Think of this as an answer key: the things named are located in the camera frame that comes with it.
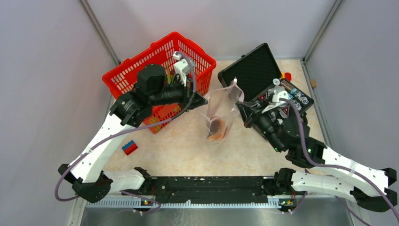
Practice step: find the red blue toy block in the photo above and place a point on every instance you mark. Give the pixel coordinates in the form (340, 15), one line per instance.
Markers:
(129, 147)

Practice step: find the red round token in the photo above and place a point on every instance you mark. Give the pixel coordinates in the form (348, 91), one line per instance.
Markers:
(288, 76)

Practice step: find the orange toy steak slice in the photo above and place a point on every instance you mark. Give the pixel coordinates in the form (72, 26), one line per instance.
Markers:
(217, 129)

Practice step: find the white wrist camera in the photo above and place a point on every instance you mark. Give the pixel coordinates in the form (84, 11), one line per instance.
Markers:
(183, 68)
(278, 94)

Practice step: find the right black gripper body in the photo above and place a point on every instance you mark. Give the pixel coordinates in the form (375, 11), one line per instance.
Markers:
(267, 125)

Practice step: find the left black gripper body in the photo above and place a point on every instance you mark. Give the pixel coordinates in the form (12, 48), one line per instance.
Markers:
(178, 93)

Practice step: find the red plastic shopping basket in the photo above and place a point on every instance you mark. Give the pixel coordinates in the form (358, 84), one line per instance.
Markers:
(122, 79)

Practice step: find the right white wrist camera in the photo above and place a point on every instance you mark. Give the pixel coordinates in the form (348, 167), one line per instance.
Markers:
(278, 94)

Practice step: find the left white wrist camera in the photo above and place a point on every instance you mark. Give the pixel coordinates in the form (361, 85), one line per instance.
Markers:
(183, 68)

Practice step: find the green toy vegetable leaves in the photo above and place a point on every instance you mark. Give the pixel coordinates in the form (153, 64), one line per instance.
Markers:
(169, 74)

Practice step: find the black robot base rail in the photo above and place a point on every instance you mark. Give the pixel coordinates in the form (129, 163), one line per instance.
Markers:
(213, 190)

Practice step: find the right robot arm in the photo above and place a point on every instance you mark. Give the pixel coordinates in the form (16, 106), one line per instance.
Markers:
(343, 177)

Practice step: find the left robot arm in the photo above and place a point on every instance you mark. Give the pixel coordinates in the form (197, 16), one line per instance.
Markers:
(86, 173)

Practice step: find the clear zip top bag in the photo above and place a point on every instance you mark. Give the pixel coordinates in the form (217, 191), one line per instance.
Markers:
(222, 103)

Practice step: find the black poker chip case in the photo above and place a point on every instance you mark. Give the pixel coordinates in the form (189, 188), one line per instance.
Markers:
(256, 71)

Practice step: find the small tan wall block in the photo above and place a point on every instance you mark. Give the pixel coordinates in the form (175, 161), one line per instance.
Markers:
(313, 83)

